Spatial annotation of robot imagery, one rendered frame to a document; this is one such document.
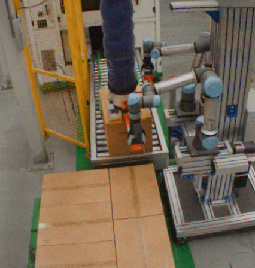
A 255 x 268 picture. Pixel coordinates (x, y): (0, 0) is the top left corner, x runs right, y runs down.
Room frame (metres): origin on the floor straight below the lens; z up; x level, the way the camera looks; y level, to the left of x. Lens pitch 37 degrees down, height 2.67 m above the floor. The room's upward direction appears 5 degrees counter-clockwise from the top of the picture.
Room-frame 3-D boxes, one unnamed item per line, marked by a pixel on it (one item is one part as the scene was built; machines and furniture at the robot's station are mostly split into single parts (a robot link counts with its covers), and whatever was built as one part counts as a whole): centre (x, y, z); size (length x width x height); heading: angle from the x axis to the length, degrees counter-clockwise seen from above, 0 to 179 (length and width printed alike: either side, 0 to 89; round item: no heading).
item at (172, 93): (2.97, -0.48, 0.50); 0.07 x 0.07 x 1.00; 3
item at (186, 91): (2.43, -0.52, 1.20); 0.13 x 0.12 x 0.14; 162
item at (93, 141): (3.53, 0.38, 0.50); 2.31 x 0.05 x 0.19; 3
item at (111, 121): (2.35, 0.11, 1.12); 0.34 x 0.10 x 0.05; 6
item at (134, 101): (1.78, -0.06, 1.53); 0.09 x 0.08 x 0.11; 92
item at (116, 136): (2.73, 0.02, 0.75); 0.60 x 0.40 x 0.40; 7
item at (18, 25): (3.08, 0.94, 1.62); 0.20 x 0.05 x 0.30; 3
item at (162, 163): (2.37, 0.00, 0.48); 0.70 x 0.03 x 0.15; 93
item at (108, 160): (2.37, 0.00, 0.58); 0.70 x 0.03 x 0.06; 93
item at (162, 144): (3.56, -0.27, 0.50); 2.31 x 0.05 x 0.19; 3
